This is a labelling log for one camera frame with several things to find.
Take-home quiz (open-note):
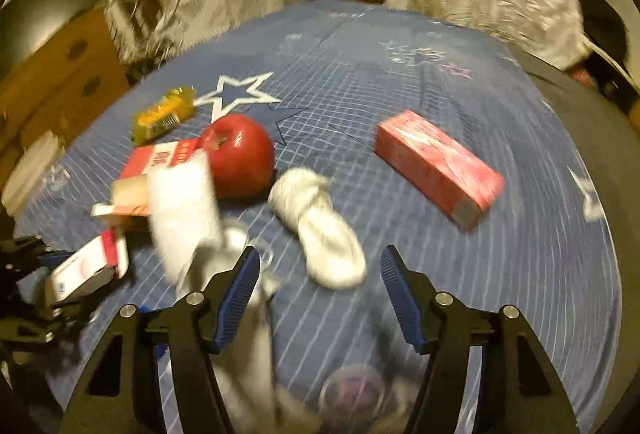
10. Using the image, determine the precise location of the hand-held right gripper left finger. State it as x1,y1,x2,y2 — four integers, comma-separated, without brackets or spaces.
60,245,262,434

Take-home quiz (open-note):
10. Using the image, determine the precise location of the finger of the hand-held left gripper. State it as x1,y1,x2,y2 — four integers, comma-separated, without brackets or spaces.
0,237,71,271
47,284,101,330

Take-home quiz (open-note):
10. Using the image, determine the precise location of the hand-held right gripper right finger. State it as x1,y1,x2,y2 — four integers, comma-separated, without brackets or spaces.
380,244,583,434

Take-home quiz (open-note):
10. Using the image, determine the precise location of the small white red cigarette pack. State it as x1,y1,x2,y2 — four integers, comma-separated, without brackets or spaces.
47,230,130,304

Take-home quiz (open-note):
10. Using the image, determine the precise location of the white cloth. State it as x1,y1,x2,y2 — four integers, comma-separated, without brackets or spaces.
175,221,321,434

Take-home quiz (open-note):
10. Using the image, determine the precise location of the white tissue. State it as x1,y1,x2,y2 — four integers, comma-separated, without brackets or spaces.
146,148,224,286

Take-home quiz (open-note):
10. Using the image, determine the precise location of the white knotted plastic bag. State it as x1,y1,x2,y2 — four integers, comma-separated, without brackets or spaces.
268,167,367,291

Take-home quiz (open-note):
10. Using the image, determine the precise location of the white plastic bucket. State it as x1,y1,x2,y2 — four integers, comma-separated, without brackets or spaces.
0,129,67,218

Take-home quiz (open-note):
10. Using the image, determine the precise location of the red apple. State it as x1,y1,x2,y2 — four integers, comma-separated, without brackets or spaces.
199,114,276,201

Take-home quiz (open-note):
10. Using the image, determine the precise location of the wooden dresser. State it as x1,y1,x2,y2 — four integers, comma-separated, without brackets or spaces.
0,6,132,177

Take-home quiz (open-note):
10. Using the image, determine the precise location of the yellow snack packet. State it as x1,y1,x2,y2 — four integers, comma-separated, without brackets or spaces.
131,86,197,146

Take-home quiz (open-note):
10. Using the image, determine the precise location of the blue star-print bedsheet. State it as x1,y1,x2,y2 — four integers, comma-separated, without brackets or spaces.
11,0,624,434

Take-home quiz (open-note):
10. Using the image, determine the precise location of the dark grey blanket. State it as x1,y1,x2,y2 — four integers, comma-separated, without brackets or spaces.
500,47,640,434

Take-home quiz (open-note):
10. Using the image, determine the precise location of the pink cloth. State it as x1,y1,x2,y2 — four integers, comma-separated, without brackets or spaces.
569,64,601,88

